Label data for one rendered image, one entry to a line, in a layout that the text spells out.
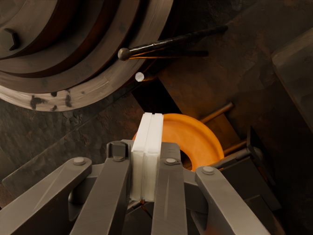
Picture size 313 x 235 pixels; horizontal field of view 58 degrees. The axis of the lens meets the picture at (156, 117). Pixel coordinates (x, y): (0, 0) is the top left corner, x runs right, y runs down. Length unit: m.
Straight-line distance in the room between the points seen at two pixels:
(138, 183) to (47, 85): 0.33
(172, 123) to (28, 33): 0.22
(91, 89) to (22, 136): 0.39
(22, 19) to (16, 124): 0.45
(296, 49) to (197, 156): 0.19
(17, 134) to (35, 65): 0.39
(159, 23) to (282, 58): 0.16
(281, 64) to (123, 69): 0.20
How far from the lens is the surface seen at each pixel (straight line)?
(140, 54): 0.31
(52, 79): 0.45
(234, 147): 0.47
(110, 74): 0.42
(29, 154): 0.80
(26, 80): 0.48
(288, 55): 0.36
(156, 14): 0.38
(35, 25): 0.36
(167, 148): 0.17
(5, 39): 0.38
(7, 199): 3.27
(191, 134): 0.42
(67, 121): 0.68
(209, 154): 0.42
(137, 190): 0.16
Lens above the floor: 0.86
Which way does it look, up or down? 6 degrees down
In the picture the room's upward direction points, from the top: 34 degrees counter-clockwise
